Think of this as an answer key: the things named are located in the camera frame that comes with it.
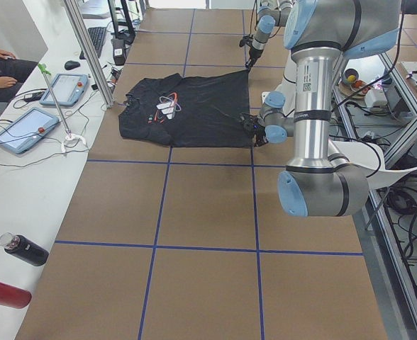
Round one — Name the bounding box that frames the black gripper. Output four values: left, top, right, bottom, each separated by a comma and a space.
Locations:
240, 113, 268, 147
239, 34, 263, 71

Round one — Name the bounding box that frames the black graphic t-shirt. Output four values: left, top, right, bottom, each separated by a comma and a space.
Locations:
118, 70, 252, 148

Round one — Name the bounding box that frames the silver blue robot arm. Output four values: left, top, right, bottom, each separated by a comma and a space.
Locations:
239, 1, 294, 70
244, 1, 401, 217

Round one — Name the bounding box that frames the bowl with yellow ball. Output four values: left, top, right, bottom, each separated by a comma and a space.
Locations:
341, 68, 359, 86

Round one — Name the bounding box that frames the white plastic chair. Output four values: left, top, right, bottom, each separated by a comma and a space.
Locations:
328, 140, 417, 190

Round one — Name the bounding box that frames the black box with label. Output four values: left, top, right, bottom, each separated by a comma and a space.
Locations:
111, 38, 127, 66

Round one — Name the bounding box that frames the black keyboard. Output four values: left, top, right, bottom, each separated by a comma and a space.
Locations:
87, 26, 107, 58

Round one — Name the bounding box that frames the black computer mouse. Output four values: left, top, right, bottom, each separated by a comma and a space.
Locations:
64, 60, 80, 71

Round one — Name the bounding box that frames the far blue teach pendant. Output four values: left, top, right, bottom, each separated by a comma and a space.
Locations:
51, 73, 89, 108

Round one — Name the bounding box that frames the blue teach pendant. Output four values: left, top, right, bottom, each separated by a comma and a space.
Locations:
0, 108, 60, 154
51, 73, 89, 108

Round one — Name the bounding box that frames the metal reacher grabber stick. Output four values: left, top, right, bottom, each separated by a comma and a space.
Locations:
38, 63, 87, 154

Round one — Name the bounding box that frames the near blue teach pendant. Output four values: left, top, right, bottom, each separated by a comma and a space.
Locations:
0, 108, 60, 154

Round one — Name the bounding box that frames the seated person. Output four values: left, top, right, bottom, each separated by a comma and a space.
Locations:
0, 49, 38, 103

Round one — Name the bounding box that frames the black water bottle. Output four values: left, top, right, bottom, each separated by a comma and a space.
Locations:
0, 232, 49, 266

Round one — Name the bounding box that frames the red water bottle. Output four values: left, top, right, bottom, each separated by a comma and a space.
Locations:
0, 282, 32, 309

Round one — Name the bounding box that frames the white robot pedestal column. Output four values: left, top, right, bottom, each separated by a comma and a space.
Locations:
261, 52, 316, 126

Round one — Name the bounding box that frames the aluminium frame post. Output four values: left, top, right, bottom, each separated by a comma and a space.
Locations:
63, 0, 113, 108

